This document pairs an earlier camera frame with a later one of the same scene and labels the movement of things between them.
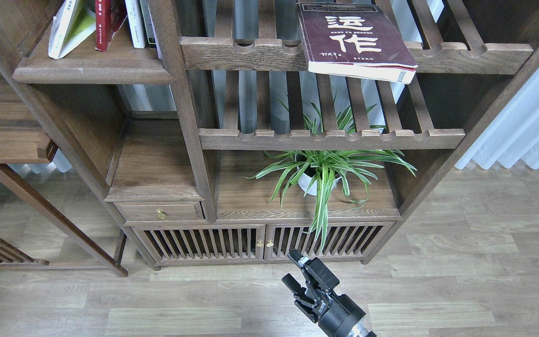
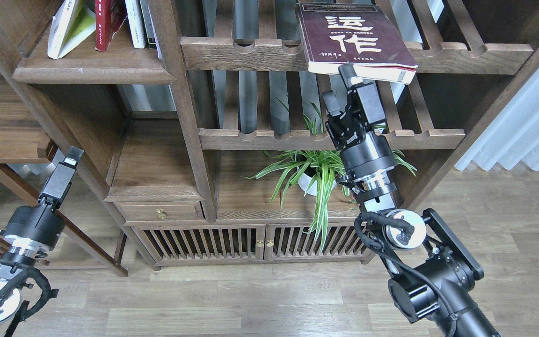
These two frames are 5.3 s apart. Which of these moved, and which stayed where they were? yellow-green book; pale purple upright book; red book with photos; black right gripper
Moved: black right gripper
Stayed: red book with photos; pale purple upright book; yellow-green book
